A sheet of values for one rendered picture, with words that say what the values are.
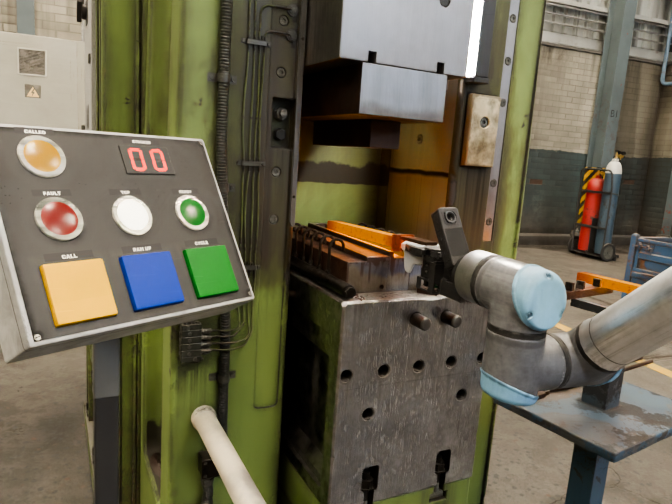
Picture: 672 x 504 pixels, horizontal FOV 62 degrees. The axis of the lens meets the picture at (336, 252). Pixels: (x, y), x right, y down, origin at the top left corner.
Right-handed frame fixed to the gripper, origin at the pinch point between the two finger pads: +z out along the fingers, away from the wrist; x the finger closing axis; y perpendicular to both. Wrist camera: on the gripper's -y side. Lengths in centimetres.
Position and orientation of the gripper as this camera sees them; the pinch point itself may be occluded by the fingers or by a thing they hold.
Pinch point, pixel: (409, 242)
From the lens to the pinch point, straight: 114.8
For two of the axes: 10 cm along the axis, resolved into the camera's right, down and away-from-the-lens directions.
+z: -4.5, -2.0, 8.7
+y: -0.8, 9.8, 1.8
